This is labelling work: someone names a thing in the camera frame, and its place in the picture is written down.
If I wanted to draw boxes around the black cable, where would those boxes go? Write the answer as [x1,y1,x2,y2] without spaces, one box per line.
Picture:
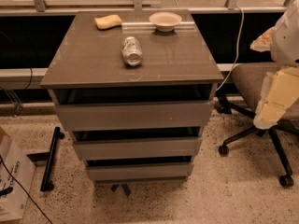
[0,154,54,224]

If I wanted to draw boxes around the yellow sponge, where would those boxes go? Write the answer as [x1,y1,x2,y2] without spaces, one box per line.
[94,15,122,30]

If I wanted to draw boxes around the grey drawer cabinet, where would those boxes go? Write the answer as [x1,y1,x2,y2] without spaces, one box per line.
[41,10,222,170]

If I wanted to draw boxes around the white cardboard box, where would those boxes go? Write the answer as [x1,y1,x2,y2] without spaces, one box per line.
[0,128,36,221]

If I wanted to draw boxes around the white cable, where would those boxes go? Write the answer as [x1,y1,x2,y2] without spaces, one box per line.
[215,6,246,92]

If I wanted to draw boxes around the grey office chair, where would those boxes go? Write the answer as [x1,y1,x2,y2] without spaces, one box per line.
[217,63,299,188]

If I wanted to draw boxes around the black metal stand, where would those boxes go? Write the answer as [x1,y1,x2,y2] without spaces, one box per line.
[27,127,64,192]

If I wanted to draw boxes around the white bowl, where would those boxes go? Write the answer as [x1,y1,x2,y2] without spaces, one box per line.
[149,12,182,32]

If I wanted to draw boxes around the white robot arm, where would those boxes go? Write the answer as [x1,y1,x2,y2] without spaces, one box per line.
[250,0,299,130]

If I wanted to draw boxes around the crushed soda can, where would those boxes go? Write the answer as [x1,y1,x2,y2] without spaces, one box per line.
[121,36,142,66]

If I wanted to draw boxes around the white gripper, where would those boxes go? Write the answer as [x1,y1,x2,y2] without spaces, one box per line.
[250,27,299,130]

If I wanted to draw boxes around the grey drawer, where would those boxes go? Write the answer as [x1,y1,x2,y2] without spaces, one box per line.
[73,137,202,161]
[86,163,193,182]
[55,102,213,132]

